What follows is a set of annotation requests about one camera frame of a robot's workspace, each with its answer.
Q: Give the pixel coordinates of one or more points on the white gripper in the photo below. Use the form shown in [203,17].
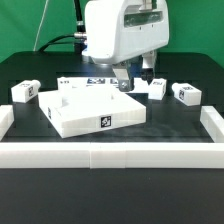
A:
[118,30]

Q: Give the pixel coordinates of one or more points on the white square tabletop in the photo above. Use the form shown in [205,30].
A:
[90,109]

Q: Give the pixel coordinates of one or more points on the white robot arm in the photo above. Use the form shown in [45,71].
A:
[120,30]

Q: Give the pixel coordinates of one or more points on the white marker sheet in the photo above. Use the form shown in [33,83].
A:
[140,86]

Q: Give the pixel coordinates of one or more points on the green backdrop curtain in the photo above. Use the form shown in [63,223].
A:
[195,25]

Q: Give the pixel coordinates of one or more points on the white U-shaped fence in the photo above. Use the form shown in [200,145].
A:
[105,155]

